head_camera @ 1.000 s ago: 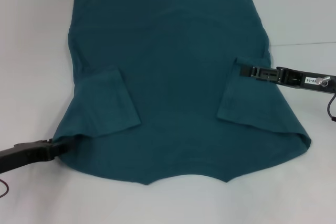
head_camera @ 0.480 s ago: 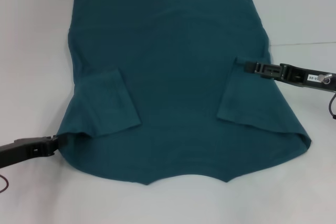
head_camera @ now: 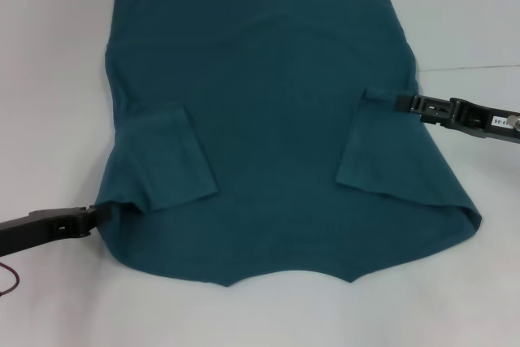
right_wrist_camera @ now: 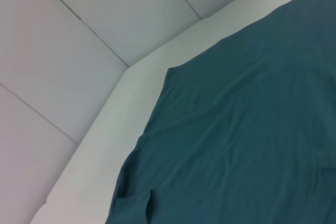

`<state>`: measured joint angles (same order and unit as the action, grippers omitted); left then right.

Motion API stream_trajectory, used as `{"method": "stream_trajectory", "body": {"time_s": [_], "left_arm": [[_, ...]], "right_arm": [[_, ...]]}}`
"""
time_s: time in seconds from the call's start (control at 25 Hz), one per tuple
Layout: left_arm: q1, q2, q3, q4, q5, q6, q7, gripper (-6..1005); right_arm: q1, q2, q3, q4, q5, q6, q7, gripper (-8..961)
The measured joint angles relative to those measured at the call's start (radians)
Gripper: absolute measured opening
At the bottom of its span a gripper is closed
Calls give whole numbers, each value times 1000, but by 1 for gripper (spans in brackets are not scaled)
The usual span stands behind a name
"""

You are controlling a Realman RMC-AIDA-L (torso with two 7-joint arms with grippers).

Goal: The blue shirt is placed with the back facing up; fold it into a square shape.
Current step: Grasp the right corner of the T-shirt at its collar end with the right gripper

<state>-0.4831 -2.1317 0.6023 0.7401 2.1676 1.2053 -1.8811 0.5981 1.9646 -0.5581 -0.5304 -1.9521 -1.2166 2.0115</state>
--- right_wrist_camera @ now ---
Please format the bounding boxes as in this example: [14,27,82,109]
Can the blue t-shirt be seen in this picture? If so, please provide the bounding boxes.
[104,0,336,224]

